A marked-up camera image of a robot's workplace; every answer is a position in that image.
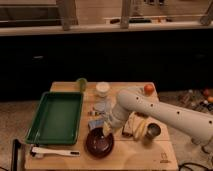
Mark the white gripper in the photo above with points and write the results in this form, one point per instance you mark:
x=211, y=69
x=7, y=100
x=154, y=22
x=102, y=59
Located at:
x=117, y=119

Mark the dark red bowl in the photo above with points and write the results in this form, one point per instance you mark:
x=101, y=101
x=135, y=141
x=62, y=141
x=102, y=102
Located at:
x=97, y=145

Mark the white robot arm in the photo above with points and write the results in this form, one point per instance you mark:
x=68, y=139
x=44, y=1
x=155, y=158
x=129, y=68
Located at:
x=196, y=124

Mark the green plastic tray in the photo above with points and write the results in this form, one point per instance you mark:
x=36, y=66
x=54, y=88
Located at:
x=57, y=119

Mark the small knife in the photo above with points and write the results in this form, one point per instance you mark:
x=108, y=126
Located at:
x=96, y=113

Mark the grey cloth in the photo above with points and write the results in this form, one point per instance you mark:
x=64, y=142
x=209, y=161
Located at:
x=103, y=106

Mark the yellow banana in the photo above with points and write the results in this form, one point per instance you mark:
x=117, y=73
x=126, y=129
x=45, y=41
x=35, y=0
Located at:
x=137, y=125

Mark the white cup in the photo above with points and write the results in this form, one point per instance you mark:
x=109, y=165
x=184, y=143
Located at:
x=102, y=89

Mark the metal cup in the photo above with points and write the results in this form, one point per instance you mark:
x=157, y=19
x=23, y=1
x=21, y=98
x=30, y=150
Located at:
x=153, y=130

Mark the orange fruit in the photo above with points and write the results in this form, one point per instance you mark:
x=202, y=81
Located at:
x=148, y=89

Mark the white handled brush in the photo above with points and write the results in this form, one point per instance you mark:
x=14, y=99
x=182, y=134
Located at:
x=47, y=151

